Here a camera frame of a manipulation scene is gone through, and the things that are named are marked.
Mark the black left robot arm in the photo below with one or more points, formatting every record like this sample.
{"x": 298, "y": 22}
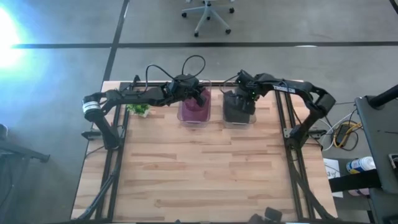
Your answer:
{"x": 130, "y": 97}

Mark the black table-level camera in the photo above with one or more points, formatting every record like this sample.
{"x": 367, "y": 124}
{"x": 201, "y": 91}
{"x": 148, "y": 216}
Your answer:
{"x": 267, "y": 216}

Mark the dark grey cap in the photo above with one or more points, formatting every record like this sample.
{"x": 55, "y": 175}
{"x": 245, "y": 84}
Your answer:
{"x": 237, "y": 116}

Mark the black metal table frame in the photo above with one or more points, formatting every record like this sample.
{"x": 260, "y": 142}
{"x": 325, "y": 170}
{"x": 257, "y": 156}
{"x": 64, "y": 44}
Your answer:
{"x": 140, "y": 84}

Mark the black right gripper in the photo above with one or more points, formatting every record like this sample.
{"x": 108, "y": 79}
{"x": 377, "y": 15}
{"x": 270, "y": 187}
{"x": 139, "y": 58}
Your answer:
{"x": 247, "y": 95}

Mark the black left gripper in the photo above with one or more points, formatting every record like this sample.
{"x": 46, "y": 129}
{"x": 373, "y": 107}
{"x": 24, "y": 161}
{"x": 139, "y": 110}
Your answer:
{"x": 188, "y": 93}

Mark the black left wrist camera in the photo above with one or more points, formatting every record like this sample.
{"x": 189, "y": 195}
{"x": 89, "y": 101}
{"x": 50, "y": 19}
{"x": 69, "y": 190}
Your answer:
{"x": 185, "y": 81}

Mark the black flat bar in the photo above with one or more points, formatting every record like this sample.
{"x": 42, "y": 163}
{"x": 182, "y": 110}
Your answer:
{"x": 354, "y": 182}

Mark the black stand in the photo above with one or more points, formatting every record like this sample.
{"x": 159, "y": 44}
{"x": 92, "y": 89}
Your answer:
{"x": 28, "y": 153}

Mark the clear plastic bin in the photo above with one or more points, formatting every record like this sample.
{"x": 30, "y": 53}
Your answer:
{"x": 194, "y": 124}
{"x": 239, "y": 125}

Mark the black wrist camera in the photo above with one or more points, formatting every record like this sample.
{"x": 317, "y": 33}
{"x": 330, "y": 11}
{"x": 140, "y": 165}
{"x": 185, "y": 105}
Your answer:
{"x": 185, "y": 81}
{"x": 245, "y": 77}

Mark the small green potted plant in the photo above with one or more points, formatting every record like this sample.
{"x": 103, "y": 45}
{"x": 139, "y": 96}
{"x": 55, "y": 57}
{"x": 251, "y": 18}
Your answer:
{"x": 138, "y": 109}

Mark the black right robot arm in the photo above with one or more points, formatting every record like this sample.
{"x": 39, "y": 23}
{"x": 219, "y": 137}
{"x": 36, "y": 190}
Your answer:
{"x": 311, "y": 93}

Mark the black desk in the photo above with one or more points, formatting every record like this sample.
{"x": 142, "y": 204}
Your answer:
{"x": 379, "y": 130}

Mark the white paper sheet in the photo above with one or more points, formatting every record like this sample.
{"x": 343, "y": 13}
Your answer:
{"x": 332, "y": 169}

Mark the white wipes canister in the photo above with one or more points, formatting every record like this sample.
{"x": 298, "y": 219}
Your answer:
{"x": 362, "y": 165}

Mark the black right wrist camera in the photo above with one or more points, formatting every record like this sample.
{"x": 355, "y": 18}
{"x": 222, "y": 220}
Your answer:
{"x": 245, "y": 77}

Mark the grey office chair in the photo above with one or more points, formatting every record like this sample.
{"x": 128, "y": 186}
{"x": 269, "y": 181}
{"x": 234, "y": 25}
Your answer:
{"x": 207, "y": 12}

